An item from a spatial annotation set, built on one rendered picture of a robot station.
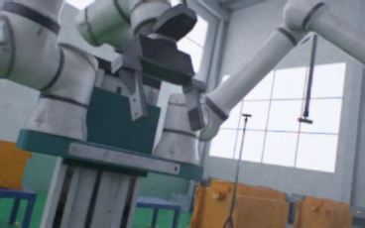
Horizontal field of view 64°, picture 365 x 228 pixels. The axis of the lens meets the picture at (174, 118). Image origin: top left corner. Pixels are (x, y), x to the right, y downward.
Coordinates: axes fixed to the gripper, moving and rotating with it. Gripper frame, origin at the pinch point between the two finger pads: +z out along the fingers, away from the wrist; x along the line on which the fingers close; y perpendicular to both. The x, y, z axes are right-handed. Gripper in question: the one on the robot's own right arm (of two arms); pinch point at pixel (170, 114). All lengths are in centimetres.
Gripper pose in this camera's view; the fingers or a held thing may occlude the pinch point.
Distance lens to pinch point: 50.9
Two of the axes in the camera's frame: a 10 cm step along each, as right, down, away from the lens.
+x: -7.2, -1.4, -6.8
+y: -6.7, 3.8, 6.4
